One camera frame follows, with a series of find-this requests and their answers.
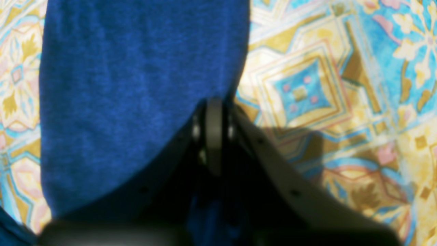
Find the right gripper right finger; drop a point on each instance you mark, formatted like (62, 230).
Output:
(283, 207)

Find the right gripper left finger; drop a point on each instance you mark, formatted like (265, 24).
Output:
(151, 208)

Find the blue long-sleeve shirt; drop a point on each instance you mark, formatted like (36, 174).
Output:
(92, 91)

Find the patterned tablecloth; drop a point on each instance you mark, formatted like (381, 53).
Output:
(346, 92)

